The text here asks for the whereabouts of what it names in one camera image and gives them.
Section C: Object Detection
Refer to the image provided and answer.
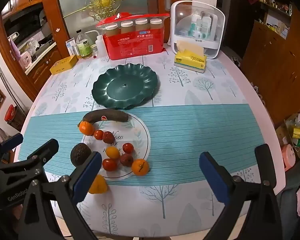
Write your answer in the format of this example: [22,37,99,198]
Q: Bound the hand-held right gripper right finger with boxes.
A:
[199,144,283,240]

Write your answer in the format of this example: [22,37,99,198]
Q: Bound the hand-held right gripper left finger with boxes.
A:
[17,151,102,240]

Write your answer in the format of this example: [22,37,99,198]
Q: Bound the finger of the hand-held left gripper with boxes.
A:
[0,133,24,168]
[0,138,59,181]

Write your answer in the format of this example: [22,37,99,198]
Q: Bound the yellow citrus fruit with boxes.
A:
[88,174,108,194]

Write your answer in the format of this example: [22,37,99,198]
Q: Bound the dark avocado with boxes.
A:
[70,143,92,167]

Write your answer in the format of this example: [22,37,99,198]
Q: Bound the small yellow kumquat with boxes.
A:
[106,147,121,160]

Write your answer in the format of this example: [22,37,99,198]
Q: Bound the dark red lychee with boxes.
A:
[102,131,115,144]
[120,153,134,167]

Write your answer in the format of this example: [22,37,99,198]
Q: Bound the smooth orange mandarin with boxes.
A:
[79,121,95,136]

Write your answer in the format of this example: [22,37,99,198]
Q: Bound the orange mandarin with stem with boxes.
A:
[131,158,150,176]

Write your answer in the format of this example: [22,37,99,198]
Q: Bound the overripe dark banana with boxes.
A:
[82,109,129,124]

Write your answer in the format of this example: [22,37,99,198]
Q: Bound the dark green scalloped plate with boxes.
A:
[92,64,158,110]

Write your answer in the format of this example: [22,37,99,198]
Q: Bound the red basket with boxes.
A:
[4,104,17,122]

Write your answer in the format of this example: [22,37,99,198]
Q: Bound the teal striped table runner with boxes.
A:
[15,104,277,187]

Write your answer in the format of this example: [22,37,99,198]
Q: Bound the round white placemat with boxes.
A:
[80,112,150,181]

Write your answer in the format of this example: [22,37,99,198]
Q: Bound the pink round container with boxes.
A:
[281,144,297,172]

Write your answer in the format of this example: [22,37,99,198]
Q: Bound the wooden kitchen cabinet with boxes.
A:
[25,42,65,90]

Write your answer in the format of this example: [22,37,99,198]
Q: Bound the flat yellow box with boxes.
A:
[49,54,78,75]

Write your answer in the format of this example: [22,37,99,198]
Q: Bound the small metal can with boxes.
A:
[72,44,81,60]

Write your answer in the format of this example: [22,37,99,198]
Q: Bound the blue and white carton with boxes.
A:
[66,37,77,55]

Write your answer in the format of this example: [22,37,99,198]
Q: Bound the oil bottle green label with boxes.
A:
[76,30,93,60]

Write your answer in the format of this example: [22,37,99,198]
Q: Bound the white squeeze bottle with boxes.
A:
[85,30,108,57]

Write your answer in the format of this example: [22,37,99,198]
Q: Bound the yellow tissue pack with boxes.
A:
[174,40,207,74]

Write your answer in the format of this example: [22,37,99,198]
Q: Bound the tall wooden cabinet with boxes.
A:
[241,5,300,128]

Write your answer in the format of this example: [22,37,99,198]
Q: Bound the red paper cup package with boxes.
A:
[95,12,170,60]

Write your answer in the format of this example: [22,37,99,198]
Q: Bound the white storage box clear lid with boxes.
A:
[170,1,225,59]

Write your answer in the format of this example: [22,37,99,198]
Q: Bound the frosted glass door gold ornament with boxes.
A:
[55,0,150,38]

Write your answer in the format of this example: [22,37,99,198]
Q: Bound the cluttered wall shelf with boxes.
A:
[259,0,293,39]

